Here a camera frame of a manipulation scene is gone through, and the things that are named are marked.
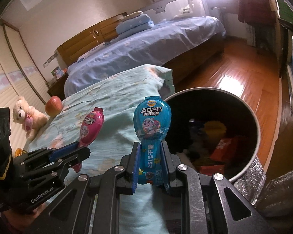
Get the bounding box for pink snack pouch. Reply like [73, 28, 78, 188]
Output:
[72, 107, 105, 173]

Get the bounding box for blue snack pouch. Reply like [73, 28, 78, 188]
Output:
[133, 96, 171, 186]

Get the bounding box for black round trash bin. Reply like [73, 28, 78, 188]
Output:
[165, 87, 261, 183]

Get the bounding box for person left hand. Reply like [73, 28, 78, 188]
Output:
[0, 203, 46, 233]

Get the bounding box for white teddy bear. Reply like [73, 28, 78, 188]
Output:
[13, 96, 49, 141]

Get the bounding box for silver foil bag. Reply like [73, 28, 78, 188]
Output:
[234, 156, 293, 217]

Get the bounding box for red apple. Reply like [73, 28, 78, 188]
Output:
[45, 96, 63, 118]

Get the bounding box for dark wooden nightstand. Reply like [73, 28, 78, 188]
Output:
[47, 73, 68, 101]

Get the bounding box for teal floral bed cover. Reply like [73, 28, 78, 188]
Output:
[24, 65, 175, 233]

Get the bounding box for framed photo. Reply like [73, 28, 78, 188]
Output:
[51, 66, 65, 80]

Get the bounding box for wooden headboard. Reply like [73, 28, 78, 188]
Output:
[57, 12, 127, 66]

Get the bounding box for blue bed sheet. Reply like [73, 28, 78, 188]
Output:
[64, 16, 226, 97]

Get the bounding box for folded blue quilt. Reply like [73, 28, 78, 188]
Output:
[116, 13, 153, 34]

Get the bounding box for green stacked boxes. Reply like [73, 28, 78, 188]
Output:
[276, 0, 293, 24]

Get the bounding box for grey bed guard rail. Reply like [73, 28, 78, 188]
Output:
[138, 0, 210, 23]

